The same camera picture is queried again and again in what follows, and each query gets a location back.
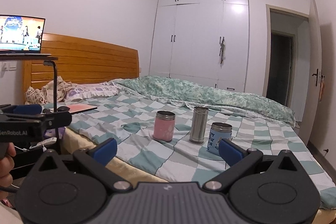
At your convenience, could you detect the laptop screen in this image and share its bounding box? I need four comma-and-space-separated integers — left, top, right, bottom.
0, 14, 46, 54

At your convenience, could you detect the pink steel cup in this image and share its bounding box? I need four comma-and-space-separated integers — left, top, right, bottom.
153, 111, 176, 142

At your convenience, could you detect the pink tablet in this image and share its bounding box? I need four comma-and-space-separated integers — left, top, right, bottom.
67, 105, 98, 114

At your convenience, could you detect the purple box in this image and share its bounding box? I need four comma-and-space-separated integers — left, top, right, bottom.
45, 126, 65, 139

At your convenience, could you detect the orange hanging tag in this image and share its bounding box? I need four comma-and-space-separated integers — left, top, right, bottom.
319, 76, 326, 102

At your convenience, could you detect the crumpled cream cloth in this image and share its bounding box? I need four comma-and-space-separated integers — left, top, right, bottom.
39, 76, 79, 103

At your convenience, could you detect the blue printed steel cup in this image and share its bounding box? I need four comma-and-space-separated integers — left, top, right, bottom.
206, 122, 233, 155

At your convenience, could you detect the black overbed table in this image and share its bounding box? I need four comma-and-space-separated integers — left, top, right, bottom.
0, 53, 63, 156

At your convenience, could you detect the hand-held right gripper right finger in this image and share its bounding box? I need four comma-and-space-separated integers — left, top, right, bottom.
203, 139, 302, 192

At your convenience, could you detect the wooden headboard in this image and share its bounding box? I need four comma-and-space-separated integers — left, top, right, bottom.
22, 33, 139, 104

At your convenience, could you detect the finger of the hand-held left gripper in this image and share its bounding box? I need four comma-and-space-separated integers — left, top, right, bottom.
12, 105, 43, 115
42, 111, 72, 128

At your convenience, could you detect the person's left hand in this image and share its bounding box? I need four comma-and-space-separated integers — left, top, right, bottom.
0, 143, 15, 187

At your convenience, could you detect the door frame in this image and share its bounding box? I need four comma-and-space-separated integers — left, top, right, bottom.
265, 4, 311, 109

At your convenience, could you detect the green floral quilt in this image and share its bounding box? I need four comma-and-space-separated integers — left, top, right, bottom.
110, 75, 296, 125

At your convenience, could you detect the white remote control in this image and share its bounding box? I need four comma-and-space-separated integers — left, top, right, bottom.
30, 137, 57, 149

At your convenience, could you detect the purple floral pillow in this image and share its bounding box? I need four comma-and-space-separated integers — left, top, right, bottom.
64, 81, 121, 103

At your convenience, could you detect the pale yellow mattress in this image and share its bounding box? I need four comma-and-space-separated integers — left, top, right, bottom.
62, 126, 170, 184

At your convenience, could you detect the plain steel cup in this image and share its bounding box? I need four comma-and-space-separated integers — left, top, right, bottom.
189, 106, 209, 144

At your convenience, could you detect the white wardrobe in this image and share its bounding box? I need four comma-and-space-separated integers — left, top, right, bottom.
148, 0, 249, 93

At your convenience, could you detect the dotted cushion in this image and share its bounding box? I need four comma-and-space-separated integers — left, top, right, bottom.
25, 86, 49, 105

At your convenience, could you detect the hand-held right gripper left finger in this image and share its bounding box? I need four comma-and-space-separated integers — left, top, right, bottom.
33, 138, 133, 192

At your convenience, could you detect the person's light clothing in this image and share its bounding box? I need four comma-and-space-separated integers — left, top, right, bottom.
0, 198, 25, 224

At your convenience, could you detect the white door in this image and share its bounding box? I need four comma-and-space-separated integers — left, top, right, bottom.
308, 0, 325, 147

